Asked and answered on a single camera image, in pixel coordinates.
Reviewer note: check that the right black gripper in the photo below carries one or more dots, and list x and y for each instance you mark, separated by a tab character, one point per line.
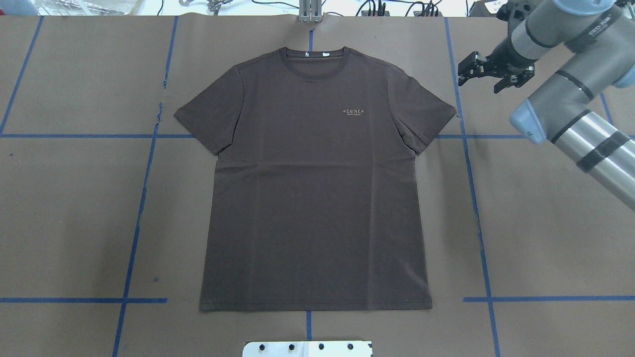
506	53

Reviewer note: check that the brown t-shirt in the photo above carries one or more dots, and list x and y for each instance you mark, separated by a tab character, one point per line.
315	199

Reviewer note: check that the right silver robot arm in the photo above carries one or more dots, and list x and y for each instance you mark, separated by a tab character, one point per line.
601	40

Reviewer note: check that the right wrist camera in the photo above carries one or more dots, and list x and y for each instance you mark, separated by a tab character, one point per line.
512	11

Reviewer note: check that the aluminium frame post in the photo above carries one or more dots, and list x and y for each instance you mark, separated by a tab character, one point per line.
310	11

